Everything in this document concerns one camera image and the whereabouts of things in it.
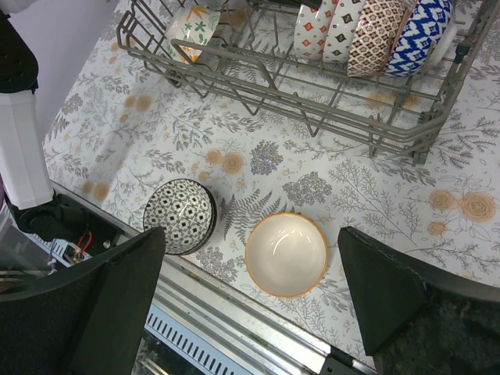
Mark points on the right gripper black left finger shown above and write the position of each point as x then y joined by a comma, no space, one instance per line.
87,318

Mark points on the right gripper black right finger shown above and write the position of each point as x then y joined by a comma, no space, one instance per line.
416,318

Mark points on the cream bowl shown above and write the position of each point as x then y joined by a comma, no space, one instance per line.
286,255

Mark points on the black patterned bowl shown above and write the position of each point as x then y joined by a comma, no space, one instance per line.
186,211

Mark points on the blue zigzag bowl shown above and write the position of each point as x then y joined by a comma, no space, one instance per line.
426,37

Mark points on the brown lattice patterned bowl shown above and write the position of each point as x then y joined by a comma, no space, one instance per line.
378,25

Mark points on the white bowl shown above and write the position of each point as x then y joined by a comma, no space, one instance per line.
311,29
342,30

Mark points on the yellow floral bowl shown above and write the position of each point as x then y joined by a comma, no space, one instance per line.
195,25

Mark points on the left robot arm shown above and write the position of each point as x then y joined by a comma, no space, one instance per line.
24,172

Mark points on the floral table mat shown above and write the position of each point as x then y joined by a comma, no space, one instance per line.
123,132

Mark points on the slotted cable duct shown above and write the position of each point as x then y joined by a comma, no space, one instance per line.
170,347

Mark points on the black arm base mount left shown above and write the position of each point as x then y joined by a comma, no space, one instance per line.
65,219

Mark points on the aluminium frame rail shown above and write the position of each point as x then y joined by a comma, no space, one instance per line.
255,338

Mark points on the grey wire dish rack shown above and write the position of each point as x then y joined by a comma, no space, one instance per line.
251,61

